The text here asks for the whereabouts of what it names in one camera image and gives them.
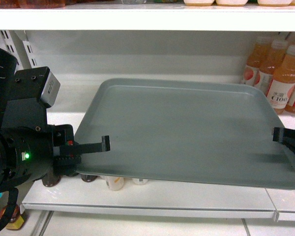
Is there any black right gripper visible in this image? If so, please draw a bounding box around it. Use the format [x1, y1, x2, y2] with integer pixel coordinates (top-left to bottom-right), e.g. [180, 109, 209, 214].
[272, 127, 295, 154]

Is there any orange juice bottle middle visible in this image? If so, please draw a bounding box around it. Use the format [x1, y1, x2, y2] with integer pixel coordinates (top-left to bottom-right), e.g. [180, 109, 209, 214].
[254, 39, 288, 95]

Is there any orange juice bottle front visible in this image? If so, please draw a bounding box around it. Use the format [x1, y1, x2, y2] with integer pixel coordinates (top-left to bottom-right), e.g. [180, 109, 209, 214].
[266, 45, 295, 115]

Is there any orange juice bottle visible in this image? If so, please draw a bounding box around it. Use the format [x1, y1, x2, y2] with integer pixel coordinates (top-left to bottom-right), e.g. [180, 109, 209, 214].
[266, 45, 295, 115]
[240, 36, 272, 86]
[254, 39, 288, 95]

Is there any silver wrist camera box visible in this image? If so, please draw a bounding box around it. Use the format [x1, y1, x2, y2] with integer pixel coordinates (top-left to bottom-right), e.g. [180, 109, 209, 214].
[11, 66, 60, 108]

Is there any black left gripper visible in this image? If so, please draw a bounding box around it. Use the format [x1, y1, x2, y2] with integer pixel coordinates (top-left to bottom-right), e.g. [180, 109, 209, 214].
[49, 124, 111, 177]

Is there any grey silver rectangular tray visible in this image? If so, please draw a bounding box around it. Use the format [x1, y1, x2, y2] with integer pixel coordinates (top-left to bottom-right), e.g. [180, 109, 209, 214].
[75, 78, 295, 189]

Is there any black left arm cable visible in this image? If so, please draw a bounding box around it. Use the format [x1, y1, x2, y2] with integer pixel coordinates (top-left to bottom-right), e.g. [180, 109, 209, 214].
[0, 188, 20, 234]

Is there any white upper shelf board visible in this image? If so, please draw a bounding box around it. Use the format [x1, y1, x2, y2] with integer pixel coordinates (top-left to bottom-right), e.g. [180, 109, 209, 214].
[0, 1, 295, 31]

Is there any white jug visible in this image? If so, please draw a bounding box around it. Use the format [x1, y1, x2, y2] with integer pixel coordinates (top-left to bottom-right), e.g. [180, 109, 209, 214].
[215, 0, 248, 6]
[183, 0, 215, 6]

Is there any white jug on top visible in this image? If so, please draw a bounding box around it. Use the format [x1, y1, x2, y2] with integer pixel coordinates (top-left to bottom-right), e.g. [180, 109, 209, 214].
[183, 0, 215, 6]

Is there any white slotted shelf upright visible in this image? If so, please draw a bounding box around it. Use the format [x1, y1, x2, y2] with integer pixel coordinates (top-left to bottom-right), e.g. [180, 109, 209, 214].
[22, 31, 38, 68]

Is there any orange juice bottle back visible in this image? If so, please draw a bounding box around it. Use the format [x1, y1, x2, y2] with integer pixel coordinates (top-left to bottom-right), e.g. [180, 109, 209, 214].
[240, 36, 272, 86]

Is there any white labelled drink bottle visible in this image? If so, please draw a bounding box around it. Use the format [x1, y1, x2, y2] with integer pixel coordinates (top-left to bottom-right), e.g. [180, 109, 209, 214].
[132, 178, 148, 185]

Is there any yellow white drink bottle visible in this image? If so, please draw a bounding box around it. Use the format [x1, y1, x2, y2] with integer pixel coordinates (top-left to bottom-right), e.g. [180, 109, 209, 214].
[105, 176, 124, 191]

